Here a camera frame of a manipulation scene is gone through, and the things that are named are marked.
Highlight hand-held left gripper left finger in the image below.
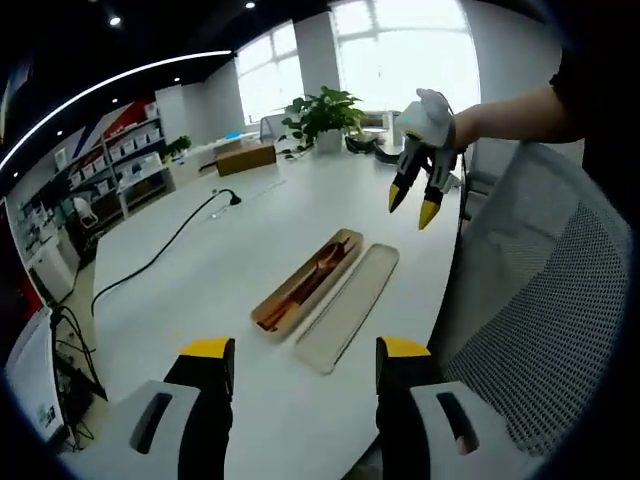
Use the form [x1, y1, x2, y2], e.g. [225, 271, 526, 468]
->
[69, 336, 237, 480]

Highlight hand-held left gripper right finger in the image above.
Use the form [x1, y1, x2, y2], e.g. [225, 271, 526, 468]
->
[373, 334, 532, 480]

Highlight wooden fork utensil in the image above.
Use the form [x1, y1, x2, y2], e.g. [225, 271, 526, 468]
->
[299, 237, 358, 306]

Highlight wooden spoon utensil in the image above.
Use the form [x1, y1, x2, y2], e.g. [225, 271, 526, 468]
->
[279, 242, 350, 315]

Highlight beige cutlery case lid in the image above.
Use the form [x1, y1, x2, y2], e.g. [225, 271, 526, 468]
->
[291, 242, 402, 377]

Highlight beige cutlery case base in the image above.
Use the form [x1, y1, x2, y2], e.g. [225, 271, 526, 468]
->
[249, 227, 365, 347]

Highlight wooden chopstick utensil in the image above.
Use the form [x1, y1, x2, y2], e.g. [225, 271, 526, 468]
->
[256, 279, 324, 333]

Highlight black headset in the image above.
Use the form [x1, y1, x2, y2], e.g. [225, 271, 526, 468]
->
[343, 133, 402, 164]

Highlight potted green plant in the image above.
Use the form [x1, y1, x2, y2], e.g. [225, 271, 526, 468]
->
[281, 85, 367, 155]

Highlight white equipment box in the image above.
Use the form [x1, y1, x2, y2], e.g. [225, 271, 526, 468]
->
[3, 308, 69, 447]

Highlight grey mesh office chair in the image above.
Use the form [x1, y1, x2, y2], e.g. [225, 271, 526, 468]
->
[428, 141, 635, 457]

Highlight brown cardboard box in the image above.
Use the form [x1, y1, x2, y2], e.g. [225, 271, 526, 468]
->
[214, 143, 279, 178]

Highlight small green plant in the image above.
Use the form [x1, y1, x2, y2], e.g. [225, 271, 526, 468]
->
[163, 135, 193, 160]

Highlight shelving unit with white bins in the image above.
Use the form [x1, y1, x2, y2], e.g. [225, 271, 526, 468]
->
[52, 102, 169, 201]

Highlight long ceiling light strip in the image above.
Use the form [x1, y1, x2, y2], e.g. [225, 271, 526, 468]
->
[0, 49, 234, 172]

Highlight black cable bundle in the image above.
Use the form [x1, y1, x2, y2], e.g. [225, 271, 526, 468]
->
[48, 303, 110, 452]

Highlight black table cable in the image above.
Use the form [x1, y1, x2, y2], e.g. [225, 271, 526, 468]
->
[91, 188, 243, 317]

